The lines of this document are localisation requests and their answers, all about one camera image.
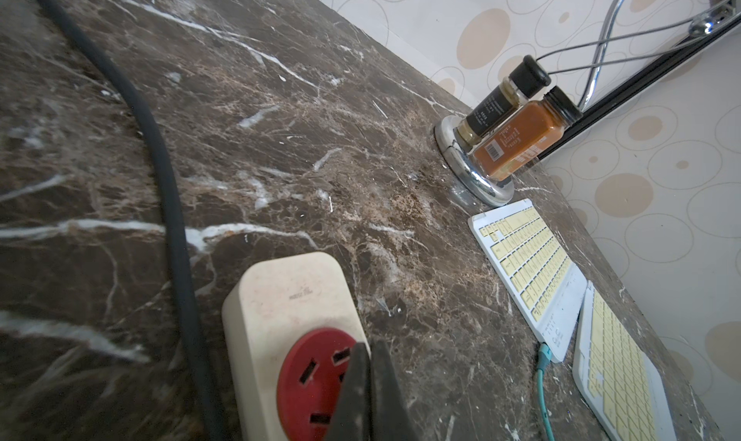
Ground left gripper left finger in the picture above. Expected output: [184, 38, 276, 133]
[324, 343, 371, 441]

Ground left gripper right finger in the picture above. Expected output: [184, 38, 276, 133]
[370, 341, 419, 441]

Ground teal USB cable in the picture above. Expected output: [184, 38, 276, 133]
[535, 341, 557, 441]

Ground white keyboard yellow keys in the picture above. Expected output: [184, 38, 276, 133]
[468, 199, 588, 362]
[573, 283, 677, 441]

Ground beige power strip red sockets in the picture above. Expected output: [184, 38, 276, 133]
[222, 252, 367, 440]

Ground chrome hook stand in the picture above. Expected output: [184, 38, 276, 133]
[433, 0, 741, 208]

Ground orange spice bottle black cap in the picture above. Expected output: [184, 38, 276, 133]
[469, 86, 583, 182]

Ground rear spice bottle black cap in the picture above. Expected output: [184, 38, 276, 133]
[455, 55, 551, 151]

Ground black power strip cord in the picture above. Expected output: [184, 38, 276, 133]
[22, 0, 230, 441]

